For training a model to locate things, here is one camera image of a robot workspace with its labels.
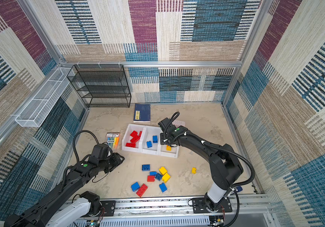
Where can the dark blue book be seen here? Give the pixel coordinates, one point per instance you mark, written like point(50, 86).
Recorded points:
point(142, 113)

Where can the white wire mesh basket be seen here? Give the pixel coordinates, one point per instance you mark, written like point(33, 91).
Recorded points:
point(39, 107)

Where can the white three-compartment bin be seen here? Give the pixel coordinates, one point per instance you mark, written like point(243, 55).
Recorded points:
point(147, 135)

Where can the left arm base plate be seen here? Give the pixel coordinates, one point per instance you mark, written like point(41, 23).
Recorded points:
point(106, 209)

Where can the pink calculator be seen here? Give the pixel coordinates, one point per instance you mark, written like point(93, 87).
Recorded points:
point(179, 123)

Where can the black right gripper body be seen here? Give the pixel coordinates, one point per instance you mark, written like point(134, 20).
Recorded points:
point(164, 139)

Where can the small yellow lego brick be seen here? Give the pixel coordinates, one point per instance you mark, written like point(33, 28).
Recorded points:
point(194, 170)

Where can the black wire shelf rack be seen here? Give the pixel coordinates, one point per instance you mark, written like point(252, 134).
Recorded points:
point(101, 85)

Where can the blue lego with studs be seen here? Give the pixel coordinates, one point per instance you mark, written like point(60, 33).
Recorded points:
point(146, 167)

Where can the aluminium rail front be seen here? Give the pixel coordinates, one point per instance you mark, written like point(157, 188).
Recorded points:
point(249, 211)

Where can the colourful marker pack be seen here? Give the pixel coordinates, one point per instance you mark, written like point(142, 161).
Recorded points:
point(113, 139)

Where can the red long lego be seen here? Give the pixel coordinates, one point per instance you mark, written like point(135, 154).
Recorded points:
point(131, 145)
point(140, 192)

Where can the dark blue lego centre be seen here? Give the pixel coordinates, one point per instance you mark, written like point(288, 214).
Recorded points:
point(158, 177)

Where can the yellow lego left cluster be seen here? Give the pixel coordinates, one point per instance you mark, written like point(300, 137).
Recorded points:
point(162, 170)

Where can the blue lego bottom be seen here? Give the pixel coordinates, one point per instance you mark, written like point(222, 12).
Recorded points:
point(163, 187)

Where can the small red lego centre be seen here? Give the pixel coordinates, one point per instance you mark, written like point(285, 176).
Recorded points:
point(151, 178)

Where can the red long lego bottom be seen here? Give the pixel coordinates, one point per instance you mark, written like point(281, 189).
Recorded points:
point(140, 192)

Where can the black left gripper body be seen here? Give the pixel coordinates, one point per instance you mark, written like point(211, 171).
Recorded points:
point(110, 162)

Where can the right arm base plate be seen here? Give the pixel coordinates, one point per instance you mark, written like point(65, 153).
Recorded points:
point(206, 205)

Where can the blue lego top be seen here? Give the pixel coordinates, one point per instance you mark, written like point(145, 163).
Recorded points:
point(149, 144)

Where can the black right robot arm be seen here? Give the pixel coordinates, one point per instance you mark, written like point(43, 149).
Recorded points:
point(228, 168)

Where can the yellow lego lower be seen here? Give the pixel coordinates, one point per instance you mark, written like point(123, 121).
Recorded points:
point(166, 177)

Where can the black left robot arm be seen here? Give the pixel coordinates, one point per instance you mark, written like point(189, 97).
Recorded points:
point(75, 177)

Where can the red long lego diagonal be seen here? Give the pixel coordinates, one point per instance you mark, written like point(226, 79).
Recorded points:
point(135, 139)

